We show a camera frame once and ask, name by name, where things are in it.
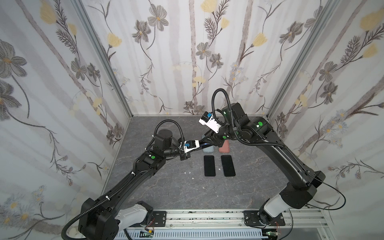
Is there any black smartphone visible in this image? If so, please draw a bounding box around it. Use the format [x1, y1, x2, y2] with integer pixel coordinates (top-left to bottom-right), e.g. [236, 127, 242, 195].
[221, 155, 236, 177]

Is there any black corrugated cable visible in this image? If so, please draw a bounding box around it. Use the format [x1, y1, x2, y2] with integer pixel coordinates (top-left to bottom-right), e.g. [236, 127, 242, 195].
[211, 88, 235, 130]
[153, 119, 186, 145]

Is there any right black corrugated cable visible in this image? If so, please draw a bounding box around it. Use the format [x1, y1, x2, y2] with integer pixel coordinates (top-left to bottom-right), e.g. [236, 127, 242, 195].
[211, 88, 235, 130]

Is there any pink phone case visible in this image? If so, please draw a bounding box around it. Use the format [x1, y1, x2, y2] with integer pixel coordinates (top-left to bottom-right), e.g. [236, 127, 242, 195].
[219, 140, 230, 153]

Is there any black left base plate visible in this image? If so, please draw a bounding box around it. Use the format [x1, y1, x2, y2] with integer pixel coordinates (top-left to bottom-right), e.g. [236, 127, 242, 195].
[149, 211, 167, 228]

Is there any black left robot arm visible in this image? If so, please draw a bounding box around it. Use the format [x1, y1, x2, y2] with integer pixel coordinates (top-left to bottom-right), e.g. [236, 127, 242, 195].
[72, 129, 200, 240]

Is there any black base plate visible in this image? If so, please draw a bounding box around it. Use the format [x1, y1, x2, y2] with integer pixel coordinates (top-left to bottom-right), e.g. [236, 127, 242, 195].
[243, 210, 262, 227]
[149, 211, 167, 228]

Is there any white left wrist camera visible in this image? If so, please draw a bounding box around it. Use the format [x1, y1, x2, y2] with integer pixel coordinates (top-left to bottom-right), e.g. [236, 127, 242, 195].
[182, 140, 200, 153]

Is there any left black corrugated cable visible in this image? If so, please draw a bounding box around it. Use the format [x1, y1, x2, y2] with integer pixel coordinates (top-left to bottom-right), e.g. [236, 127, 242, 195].
[153, 119, 186, 145]

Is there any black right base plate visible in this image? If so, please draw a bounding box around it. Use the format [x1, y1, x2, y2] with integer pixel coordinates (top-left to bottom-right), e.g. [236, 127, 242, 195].
[243, 210, 262, 227]

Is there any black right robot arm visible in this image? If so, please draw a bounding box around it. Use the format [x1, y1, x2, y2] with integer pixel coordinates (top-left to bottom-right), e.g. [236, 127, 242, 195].
[199, 103, 326, 225]

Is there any aluminium mounting rail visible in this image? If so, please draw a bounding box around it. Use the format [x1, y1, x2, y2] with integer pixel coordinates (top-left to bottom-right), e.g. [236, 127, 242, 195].
[113, 209, 328, 240]

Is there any phone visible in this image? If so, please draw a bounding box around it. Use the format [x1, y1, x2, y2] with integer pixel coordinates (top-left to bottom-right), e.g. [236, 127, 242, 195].
[199, 139, 214, 149]
[204, 155, 216, 177]

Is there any white perforated cable duct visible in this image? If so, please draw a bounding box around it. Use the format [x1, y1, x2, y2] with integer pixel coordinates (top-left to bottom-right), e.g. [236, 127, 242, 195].
[115, 229, 268, 240]

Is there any pale blue phone case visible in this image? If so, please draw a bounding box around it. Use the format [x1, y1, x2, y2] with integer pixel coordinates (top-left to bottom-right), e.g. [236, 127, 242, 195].
[203, 137, 215, 153]

